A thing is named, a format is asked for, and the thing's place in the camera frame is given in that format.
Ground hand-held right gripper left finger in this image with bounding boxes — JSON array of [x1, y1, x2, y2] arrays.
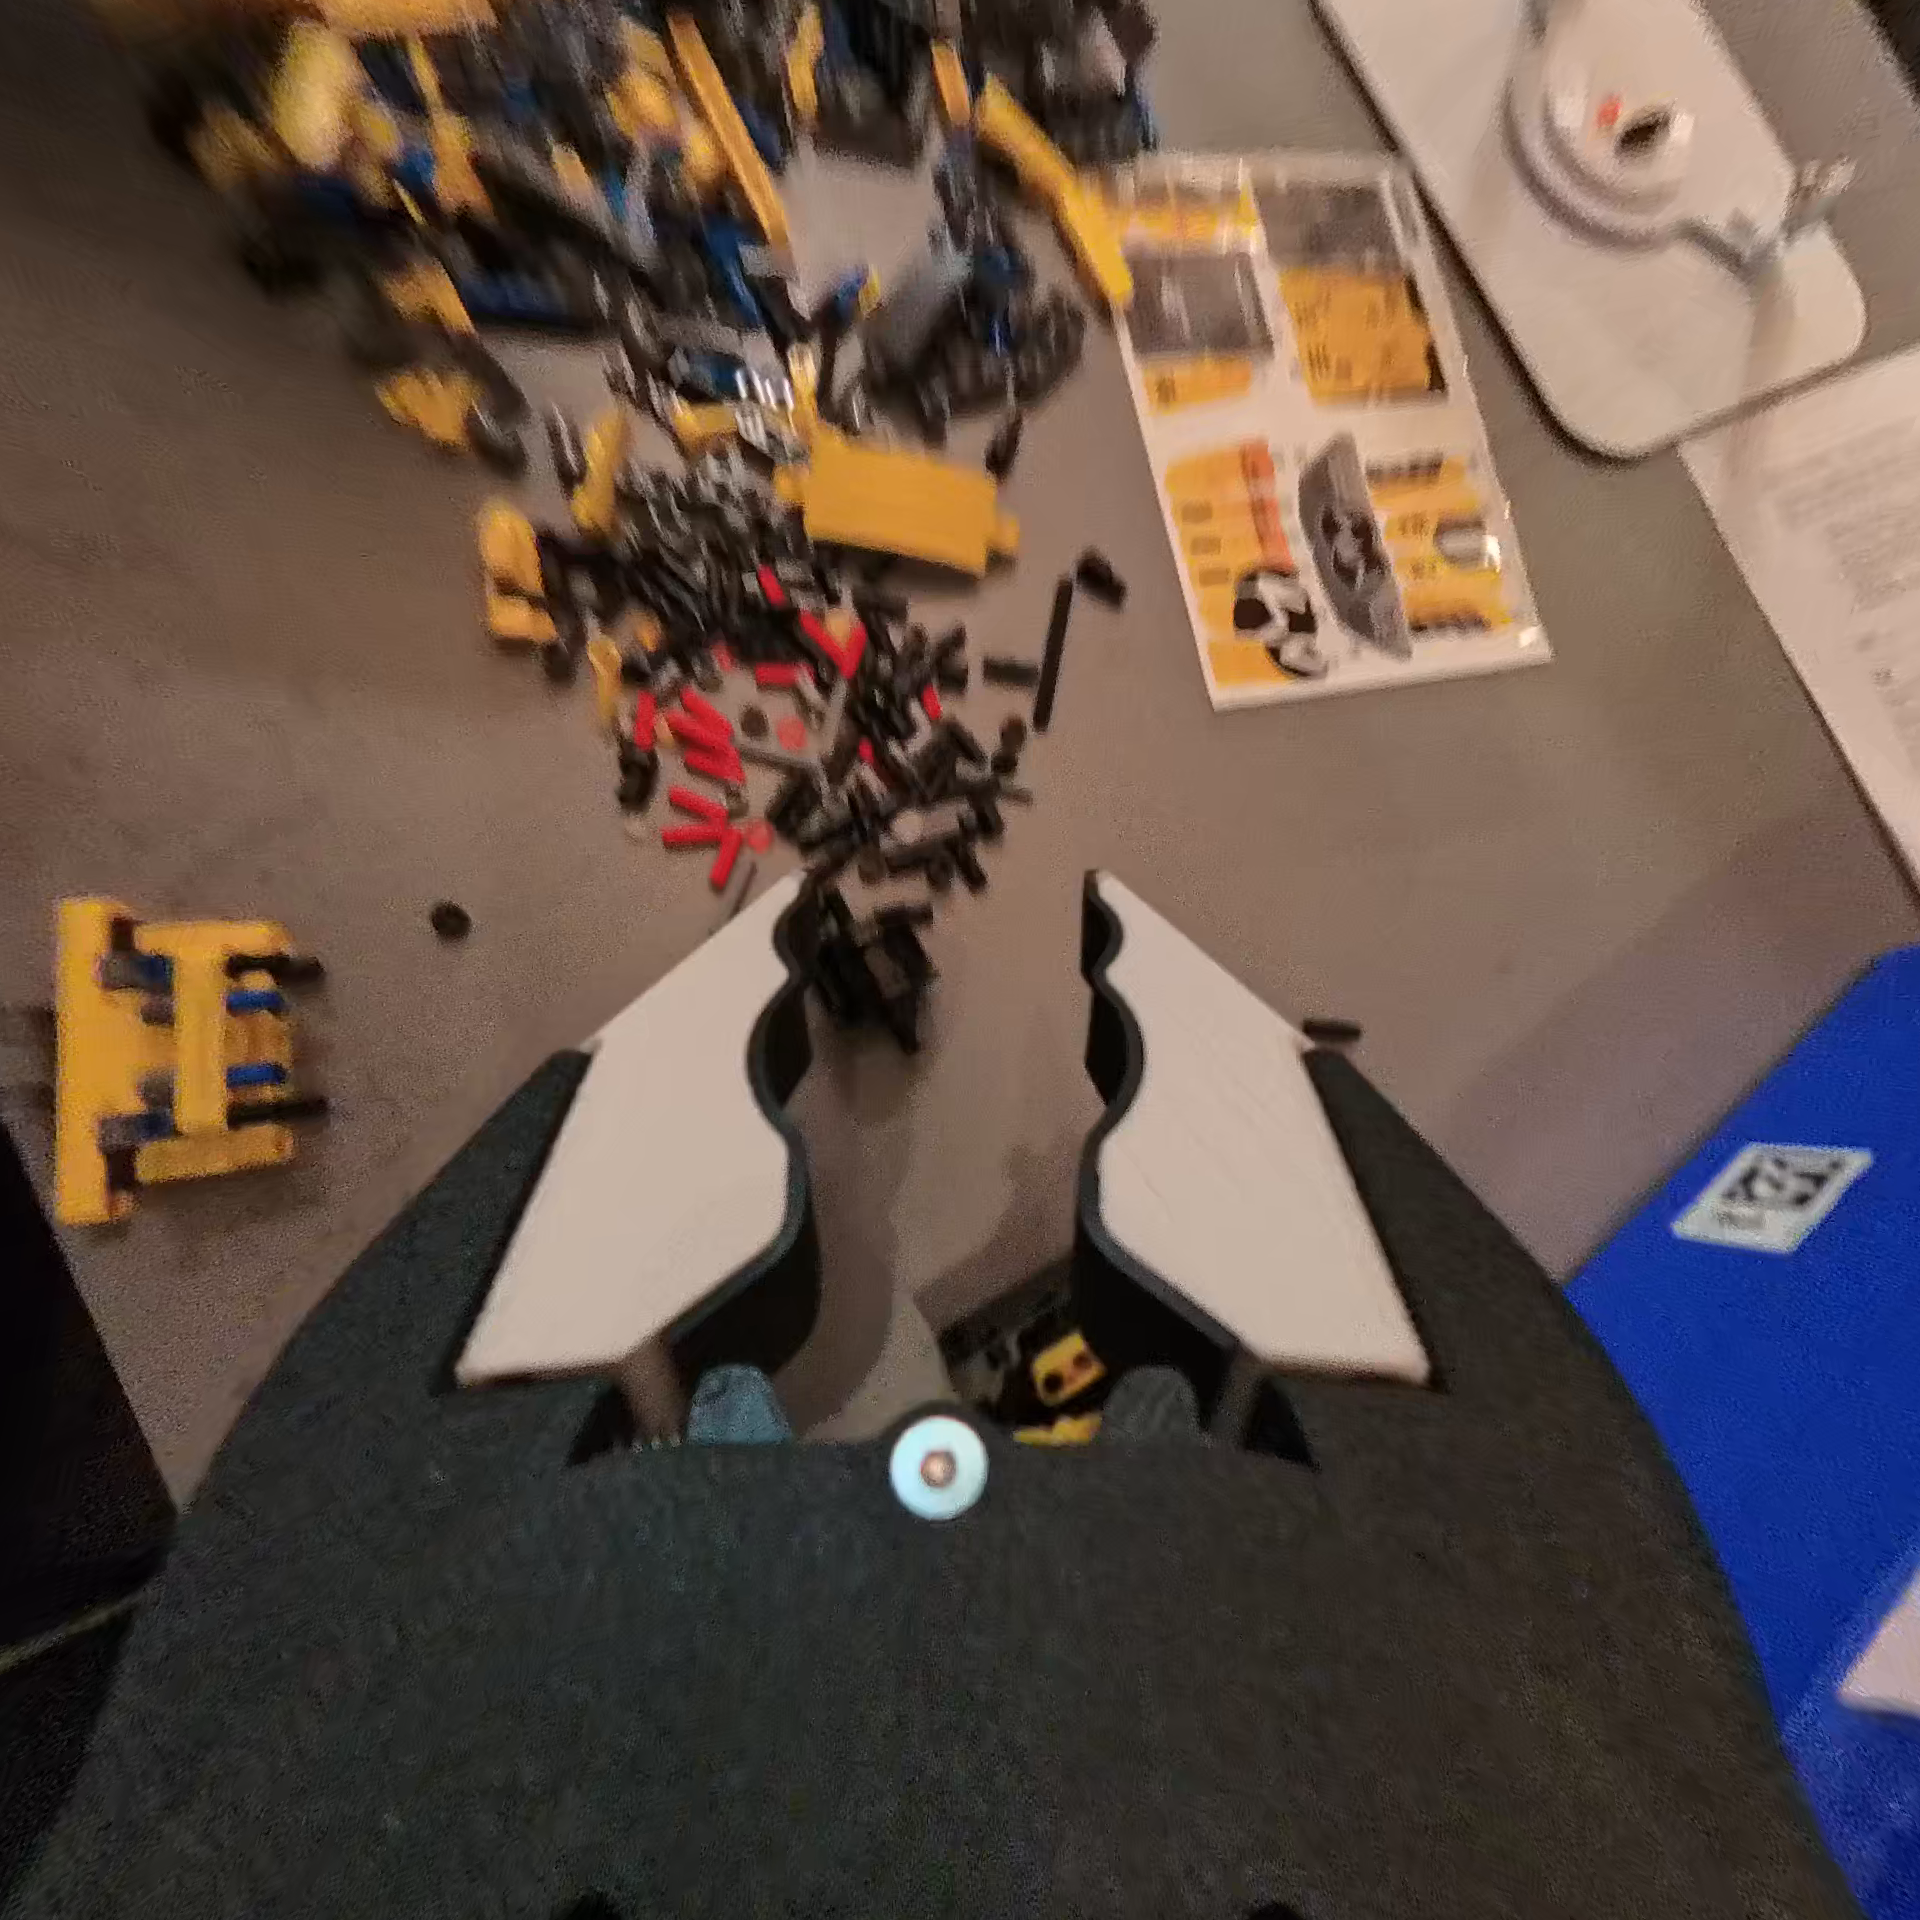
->
[[455, 873, 825, 1386]]

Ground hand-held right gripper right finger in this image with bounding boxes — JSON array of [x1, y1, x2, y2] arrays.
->
[[1076, 871, 1431, 1384]]

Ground black axle assembly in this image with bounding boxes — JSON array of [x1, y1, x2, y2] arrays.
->
[[784, 883, 944, 1057]]

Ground pile of building brick pieces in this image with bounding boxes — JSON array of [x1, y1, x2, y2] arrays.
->
[[119, 0, 1156, 1051]]

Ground blue plastic bin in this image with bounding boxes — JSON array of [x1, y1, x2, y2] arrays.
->
[[1562, 944, 1920, 1920]]

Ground yellow brick assembly blue pins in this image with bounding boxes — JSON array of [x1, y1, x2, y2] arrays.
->
[[48, 897, 330, 1228]]

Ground yellow grey sticker sheet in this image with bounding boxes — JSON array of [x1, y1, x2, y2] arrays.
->
[[1113, 146, 1557, 711]]

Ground white printed paper sheet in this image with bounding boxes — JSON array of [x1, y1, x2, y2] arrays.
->
[[1680, 352, 1920, 888]]

